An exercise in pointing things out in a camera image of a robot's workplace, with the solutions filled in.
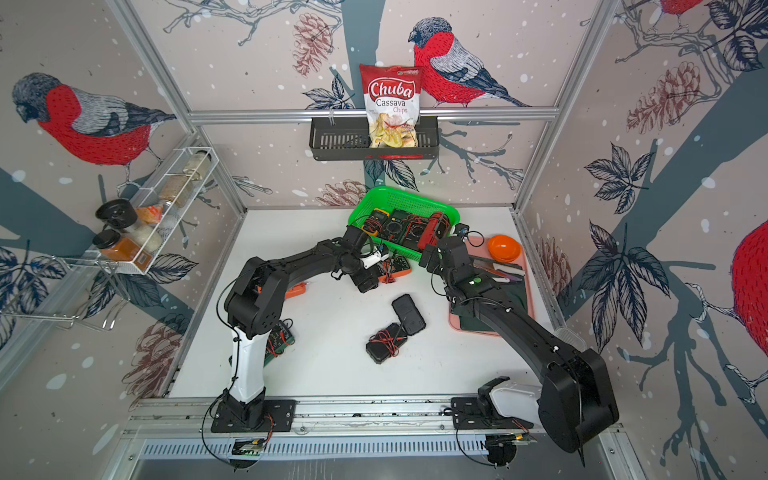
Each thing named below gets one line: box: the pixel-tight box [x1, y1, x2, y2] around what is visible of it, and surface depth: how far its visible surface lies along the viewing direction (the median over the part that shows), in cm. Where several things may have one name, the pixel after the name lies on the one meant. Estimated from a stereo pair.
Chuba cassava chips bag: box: [360, 64, 423, 149], surface depth 85 cm
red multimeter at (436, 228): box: [418, 211, 450, 249], surface depth 106 cm
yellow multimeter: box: [362, 208, 391, 236], surface depth 113 cm
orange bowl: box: [487, 235, 522, 263], surface depth 103 cm
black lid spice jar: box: [95, 198, 139, 230], surface depth 63 cm
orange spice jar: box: [92, 228, 140, 262], surface depth 62 cm
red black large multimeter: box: [402, 214, 429, 249], surface depth 112 cm
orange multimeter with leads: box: [378, 255, 413, 284], surface depth 100 cm
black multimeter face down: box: [378, 208, 412, 244], surface depth 113 cm
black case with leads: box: [365, 317, 408, 364], surface depth 83 cm
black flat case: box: [391, 294, 427, 336], surface depth 90 cm
